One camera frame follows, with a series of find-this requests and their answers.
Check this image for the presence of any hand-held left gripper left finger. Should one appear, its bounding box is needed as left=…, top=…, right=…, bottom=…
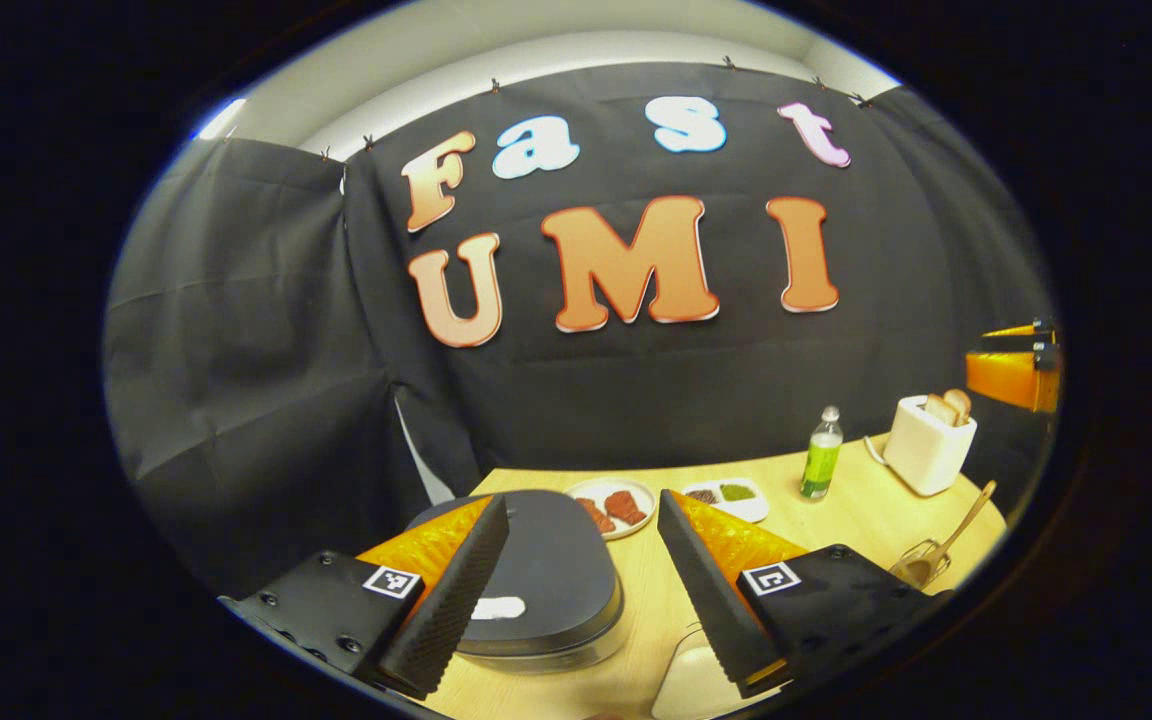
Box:
left=221, top=493, right=512, bottom=701

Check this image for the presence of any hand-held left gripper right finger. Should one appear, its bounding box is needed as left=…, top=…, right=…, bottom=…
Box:
left=658, top=488, right=952, bottom=699

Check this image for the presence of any black silver rice cooker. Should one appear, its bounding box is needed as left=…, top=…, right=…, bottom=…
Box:
left=406, top=489, right=627, bottom=673

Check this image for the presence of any wooden spoon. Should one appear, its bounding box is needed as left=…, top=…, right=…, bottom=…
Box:
left=901, top=480, right=998, bottom=589

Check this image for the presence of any divided white bean plate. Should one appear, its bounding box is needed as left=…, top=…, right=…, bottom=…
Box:
left=681, top=478, right=770, bottom=524

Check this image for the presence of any white toaster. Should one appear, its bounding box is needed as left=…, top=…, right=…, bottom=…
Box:
left=864, top=395, right=978, bottom=497

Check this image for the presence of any round white plate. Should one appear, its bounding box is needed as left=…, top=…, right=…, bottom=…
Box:
left=564, top=477, right=657, bottom=541

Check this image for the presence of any green label drink bottle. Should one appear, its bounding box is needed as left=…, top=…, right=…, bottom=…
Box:
left=800, top=405, right=845, bottom=501

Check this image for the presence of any ceiling light panel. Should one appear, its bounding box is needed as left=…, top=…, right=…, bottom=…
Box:
left=198, top=98, right=247, bottom=139

